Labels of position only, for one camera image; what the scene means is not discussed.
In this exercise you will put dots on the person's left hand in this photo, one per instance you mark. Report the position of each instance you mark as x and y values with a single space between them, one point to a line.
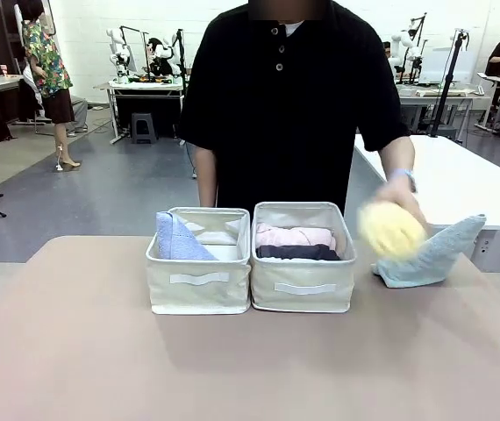
403 195

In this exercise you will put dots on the yellow towel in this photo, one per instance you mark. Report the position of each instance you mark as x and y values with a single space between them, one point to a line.
390 232

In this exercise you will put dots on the light blue towel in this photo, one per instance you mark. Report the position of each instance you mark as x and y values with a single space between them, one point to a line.
434 263

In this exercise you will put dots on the dark grey towel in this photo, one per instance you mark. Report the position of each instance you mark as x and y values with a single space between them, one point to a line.
298 252

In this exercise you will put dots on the pink towel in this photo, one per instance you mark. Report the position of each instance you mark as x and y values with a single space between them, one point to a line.
289 236

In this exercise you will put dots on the lavender towel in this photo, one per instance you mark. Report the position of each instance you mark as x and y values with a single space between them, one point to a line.
180 243

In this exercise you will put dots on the person's left forearm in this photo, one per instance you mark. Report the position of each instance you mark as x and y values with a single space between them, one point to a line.
399 153

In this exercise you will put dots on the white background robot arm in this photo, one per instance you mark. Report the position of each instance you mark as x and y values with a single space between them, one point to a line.
118 54
408 50
160 54

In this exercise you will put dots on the light blue wrist watch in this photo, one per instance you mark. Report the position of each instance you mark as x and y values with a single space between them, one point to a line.
402 173

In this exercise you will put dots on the white side table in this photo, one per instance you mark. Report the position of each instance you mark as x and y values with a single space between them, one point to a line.
452 184

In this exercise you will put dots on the grey background work table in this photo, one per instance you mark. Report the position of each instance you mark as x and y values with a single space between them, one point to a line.
434 94

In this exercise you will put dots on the black tripod pole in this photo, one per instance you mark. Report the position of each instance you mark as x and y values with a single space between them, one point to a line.
445 87

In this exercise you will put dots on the cream fabric storage bin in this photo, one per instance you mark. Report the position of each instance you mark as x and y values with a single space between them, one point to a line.
302 285
197 280

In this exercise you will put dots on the person in black polo shirt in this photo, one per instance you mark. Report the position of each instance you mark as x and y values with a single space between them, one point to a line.
285 109

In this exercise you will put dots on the seated bystander in black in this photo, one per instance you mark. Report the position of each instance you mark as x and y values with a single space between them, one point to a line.
386 48

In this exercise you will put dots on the grey plastic stool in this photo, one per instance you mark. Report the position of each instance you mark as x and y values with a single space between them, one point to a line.
144 127

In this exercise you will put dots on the white background work table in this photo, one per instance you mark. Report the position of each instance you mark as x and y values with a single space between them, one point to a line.
144 85

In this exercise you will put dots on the bystander in floral shirt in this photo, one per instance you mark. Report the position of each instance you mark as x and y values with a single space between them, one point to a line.
48 70

